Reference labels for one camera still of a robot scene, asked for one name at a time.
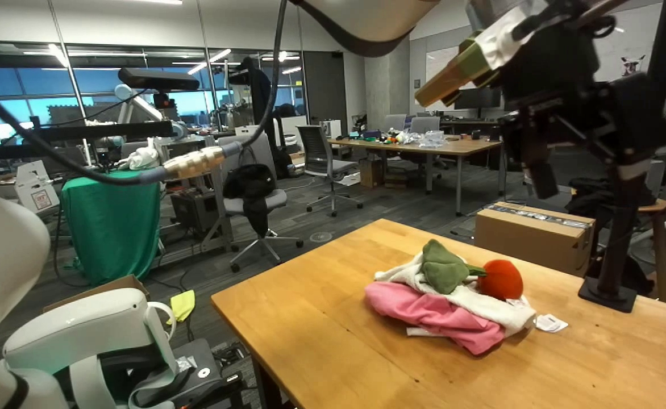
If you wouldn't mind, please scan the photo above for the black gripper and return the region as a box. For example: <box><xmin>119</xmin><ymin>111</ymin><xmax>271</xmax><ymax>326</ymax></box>
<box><xmin>499</xmin><ymin>14</ymin><xmax>649</xmax><ymax>163</ymax></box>

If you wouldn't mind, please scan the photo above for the green and orange plush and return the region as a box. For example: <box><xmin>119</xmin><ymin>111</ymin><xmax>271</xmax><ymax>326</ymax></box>
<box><xmin>421</xmin><ymin>241</ymin><xmax>523</xmax><ymax>299</ymax></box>

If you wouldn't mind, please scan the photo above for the white towel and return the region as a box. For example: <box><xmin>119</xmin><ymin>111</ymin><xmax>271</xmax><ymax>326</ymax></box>
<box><xmin>372</xmin><ymin>254</ymin><xmax>536</xmax><ymax>335</ymax></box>

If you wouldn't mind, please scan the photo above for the hot pink cloth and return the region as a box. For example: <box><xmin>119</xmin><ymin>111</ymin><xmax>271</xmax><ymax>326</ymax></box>
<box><xmin>363</xmin><ymin>282</ymin><xmax>504</xmax><ymax>357</ymax></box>

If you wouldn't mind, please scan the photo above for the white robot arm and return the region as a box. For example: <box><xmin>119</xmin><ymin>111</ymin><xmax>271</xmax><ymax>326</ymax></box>
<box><xmin>291</xmin><ymin>0</ymin><xmax>656</xmax><ymax>166</ymax></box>

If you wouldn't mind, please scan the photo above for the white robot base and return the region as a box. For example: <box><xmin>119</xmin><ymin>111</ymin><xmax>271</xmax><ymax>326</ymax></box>
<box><xmin>0</xmin><ymin>173</ymin><xmax>225</xmax><ymax>409</ymax></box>

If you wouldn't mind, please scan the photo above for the cardboard box beside table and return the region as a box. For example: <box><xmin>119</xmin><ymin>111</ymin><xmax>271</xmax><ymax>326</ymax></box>
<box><xmin>474</xmin><ymin>201</ymin><xmax>596</xmax><ymax>274</ymax></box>

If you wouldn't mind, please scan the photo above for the black office chair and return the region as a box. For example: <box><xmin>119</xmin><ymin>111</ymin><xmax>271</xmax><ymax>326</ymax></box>
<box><xmin>223</xmin><ymin>163</ymin><xmax>287</xmax><ymax>272</ymax></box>

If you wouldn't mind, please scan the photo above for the yellow crumpled paper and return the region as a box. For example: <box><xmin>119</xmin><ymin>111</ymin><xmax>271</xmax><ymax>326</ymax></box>
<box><xmin>170</xmin><ymin>289</ymin><xmax>196</xmax><ymax>323</ymax></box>

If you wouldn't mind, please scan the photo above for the green cloth covered bin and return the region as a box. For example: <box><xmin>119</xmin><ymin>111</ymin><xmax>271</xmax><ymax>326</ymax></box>
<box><xmin>60</xmin><ymin>176</ymin><xmax>161</xmax><ymax>284</ymax></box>

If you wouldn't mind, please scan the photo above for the black camera tripod stand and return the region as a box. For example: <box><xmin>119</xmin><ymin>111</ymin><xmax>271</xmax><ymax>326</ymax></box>
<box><xmin>577</xmin><ymin>0</ymin><xmax>666</xmax><ymax>314</ymax></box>

